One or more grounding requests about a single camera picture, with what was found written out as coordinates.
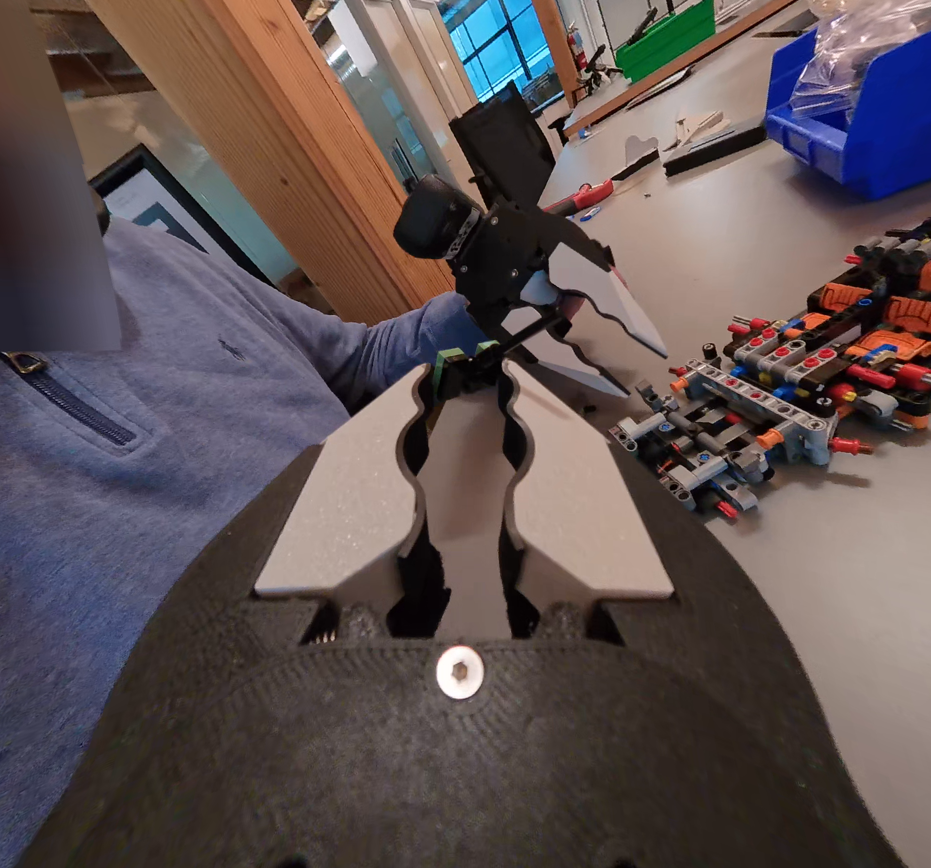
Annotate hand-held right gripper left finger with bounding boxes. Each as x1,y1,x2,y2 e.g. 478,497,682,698
253,363,432,611

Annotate lego chassis model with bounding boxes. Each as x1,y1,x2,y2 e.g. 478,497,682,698
610,217,931,516

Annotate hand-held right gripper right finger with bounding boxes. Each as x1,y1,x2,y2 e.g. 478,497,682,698
500,359,676,609

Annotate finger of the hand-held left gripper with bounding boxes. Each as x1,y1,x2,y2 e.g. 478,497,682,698
525,339,631,398
544,243,670,359

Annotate blue storage bin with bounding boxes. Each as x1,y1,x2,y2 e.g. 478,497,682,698
765,28,931,200

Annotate white cardboard cutouts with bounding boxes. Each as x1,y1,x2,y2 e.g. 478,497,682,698
626,110,732,168

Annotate black green lego piece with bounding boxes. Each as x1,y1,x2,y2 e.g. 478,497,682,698
429,312,576,404

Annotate black foam block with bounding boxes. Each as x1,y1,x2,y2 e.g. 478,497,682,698
662,123,768,178

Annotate red handled tool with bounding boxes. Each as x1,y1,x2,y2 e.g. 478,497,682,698
542,179,615,218

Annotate green bin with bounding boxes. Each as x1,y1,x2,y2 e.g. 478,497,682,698
614,0,717,84

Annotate person's torso in blue sweater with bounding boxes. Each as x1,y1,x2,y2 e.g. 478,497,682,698
0,217,379,847

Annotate black office chair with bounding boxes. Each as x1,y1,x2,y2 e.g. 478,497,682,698
449,80,557,200

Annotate framed wall screen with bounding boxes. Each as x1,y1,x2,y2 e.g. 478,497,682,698
87,143,281,280

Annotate clear plastic bags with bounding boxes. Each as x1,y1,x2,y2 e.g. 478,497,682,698
789,0,931,120

